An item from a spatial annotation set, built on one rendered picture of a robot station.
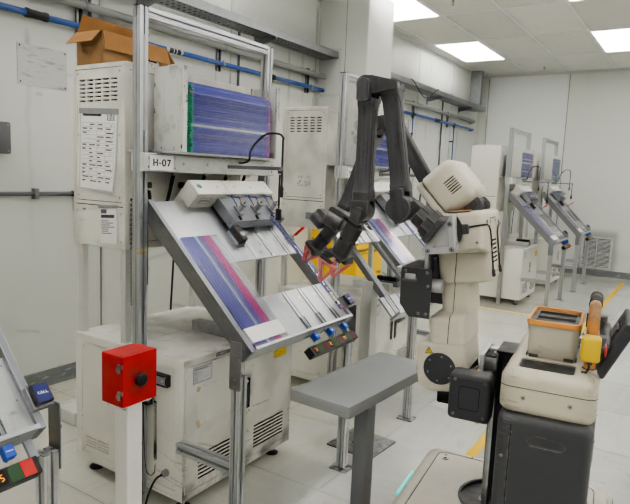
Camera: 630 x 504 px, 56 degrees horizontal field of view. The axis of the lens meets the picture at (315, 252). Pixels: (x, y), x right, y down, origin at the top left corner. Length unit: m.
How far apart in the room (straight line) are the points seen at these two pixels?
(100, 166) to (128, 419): 1.05
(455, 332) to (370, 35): 4.13
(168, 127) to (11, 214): 1.53
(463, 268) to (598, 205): 7.84
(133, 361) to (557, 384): 1.20
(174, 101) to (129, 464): 1.29
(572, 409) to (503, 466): 0.26
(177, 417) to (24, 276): 1.69
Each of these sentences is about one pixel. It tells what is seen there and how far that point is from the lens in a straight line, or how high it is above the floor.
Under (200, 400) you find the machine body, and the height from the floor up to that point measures 0.44.
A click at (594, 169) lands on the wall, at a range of 9.72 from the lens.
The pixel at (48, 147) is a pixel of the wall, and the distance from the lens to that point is 3.80.
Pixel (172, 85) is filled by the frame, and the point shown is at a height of 1.64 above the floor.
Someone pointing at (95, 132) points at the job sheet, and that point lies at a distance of 2.54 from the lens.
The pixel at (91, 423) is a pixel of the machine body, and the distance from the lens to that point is 2.81.
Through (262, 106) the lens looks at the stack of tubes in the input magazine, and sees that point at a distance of 2.72.
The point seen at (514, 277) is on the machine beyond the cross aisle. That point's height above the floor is 0.31.
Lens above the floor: 1.33
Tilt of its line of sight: 7 degrees down
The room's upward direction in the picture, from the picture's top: 2 degrees clockwise
